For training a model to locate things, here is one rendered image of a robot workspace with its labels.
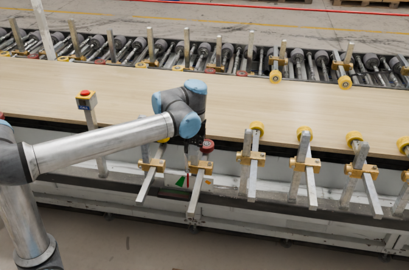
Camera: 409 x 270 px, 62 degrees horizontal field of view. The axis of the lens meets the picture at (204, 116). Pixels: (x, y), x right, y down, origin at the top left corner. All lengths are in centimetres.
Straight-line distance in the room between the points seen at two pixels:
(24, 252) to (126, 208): 114
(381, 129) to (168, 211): 143
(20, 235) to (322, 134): 148
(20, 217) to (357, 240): 193
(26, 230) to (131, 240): 126
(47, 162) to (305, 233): 177
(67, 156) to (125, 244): 155
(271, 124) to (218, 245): 96
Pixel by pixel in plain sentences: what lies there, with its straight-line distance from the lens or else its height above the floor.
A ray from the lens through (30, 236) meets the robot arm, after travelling 139.
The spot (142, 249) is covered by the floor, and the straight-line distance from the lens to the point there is 247.
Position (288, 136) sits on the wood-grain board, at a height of 90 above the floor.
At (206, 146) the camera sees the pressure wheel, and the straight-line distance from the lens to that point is 175.
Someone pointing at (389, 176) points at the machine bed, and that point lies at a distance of 206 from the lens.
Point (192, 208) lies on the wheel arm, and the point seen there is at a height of 86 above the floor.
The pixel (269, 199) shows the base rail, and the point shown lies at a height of 70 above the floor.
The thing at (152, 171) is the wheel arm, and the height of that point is 83.
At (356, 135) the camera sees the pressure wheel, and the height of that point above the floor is 98.
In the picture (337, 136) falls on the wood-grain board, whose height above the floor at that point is 90.
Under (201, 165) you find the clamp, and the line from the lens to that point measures 169.
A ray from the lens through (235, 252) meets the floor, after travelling 243.
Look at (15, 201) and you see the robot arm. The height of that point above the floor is 119.
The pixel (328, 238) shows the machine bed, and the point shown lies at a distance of 242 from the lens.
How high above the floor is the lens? 204
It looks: 35 degrees down
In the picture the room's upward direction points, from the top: straight up
